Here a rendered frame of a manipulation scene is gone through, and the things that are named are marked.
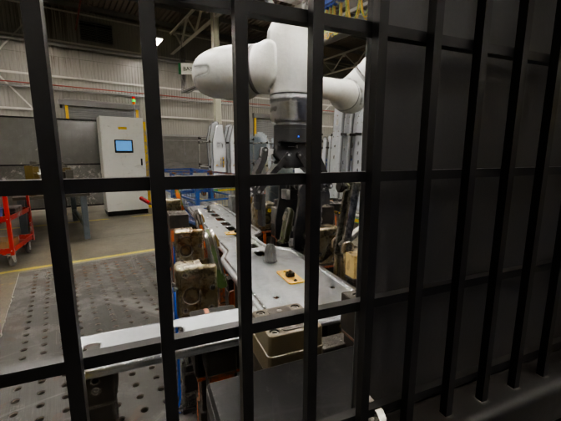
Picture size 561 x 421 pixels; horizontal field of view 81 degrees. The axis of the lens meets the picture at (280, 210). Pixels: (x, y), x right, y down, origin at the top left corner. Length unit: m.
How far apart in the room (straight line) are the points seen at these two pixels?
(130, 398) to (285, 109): 0.77
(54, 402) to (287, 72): 0.92
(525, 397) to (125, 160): 7.48
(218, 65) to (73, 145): 7.61
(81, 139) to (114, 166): 1.10
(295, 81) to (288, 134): 0.10
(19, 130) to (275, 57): 7.79
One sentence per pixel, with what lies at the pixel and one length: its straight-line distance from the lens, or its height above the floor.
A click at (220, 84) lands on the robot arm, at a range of 0.77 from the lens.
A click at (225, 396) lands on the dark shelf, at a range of 0.40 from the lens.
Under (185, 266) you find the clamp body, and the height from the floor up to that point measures 1.04.
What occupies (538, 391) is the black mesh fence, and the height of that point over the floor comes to 1.15.
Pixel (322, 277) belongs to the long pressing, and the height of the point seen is 1.00.
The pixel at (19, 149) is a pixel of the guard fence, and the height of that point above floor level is 1.36.
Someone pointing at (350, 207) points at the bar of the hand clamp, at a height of 1.16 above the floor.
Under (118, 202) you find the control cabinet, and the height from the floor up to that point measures 0.28.
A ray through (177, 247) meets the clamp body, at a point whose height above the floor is 0.99.
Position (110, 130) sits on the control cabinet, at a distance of 7.55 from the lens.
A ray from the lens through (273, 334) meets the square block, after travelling 0.44.
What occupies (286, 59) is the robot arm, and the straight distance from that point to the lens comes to 0.70.
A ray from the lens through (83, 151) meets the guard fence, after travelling 8.31.
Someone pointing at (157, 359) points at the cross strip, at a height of 0.99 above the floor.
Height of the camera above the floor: 1.28
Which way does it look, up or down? 10 degrees down
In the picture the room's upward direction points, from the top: straight up
